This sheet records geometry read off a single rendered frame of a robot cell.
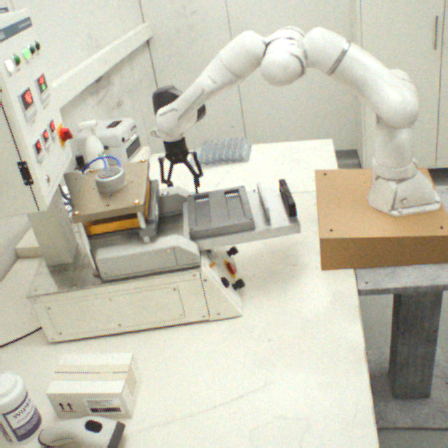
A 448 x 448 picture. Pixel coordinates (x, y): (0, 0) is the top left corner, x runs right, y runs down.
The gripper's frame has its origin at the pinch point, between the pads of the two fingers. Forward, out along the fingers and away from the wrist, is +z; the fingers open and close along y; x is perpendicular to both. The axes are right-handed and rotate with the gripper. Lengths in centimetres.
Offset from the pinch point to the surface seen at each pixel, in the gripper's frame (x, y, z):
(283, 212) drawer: -47, 29, -12
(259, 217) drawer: -47, 22, -12
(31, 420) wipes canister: -90, -35, 4
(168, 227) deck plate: -38.0, -2.9, -8.5
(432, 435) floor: -57, 74, 85
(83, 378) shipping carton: -83, -23, 0
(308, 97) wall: 184, 82, 33
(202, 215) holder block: -43.2, 7.5, -13.5
